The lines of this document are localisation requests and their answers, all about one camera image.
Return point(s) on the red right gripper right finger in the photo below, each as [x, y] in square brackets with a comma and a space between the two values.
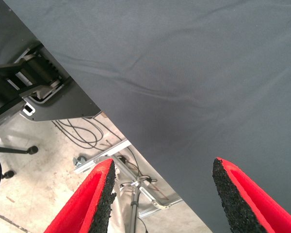
[245, 208]

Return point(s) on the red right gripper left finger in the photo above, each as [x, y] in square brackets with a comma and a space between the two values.
[85, 206]

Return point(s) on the grey metal stand pole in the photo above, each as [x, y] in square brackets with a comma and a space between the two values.
[134, 211]

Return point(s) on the white bent metal tube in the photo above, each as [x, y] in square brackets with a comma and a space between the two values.
[157, 205]

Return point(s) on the short black stand leg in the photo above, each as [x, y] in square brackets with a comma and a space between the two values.
[8, 174]

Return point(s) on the dark grey table cloth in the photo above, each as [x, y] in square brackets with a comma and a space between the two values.
[184, 72]

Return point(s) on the metal corner bracket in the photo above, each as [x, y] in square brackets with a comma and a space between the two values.
[79, 161]

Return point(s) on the long aluminium profile rail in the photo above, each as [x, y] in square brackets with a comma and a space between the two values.
[99, 157]

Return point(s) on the short aluminium profile rail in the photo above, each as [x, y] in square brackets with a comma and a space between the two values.
[148, 212]

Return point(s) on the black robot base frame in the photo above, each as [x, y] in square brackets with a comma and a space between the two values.
[70, 106]

